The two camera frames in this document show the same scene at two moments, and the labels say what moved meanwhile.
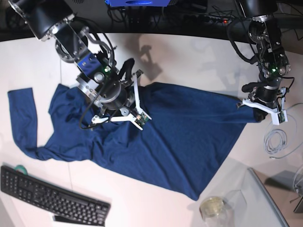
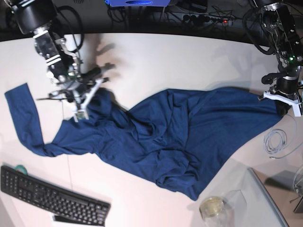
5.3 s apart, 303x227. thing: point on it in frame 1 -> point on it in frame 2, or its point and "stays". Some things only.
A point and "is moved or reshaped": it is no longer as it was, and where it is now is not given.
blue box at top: x=139 y=3 stays
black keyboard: x=65 y=205 stays
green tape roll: x=21 y=168 stays
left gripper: x=120 y=100 -> x=78 y=88
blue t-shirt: x=188 y=136 is moved or reshaped
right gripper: x=266 y=100 -> x=284 y=93
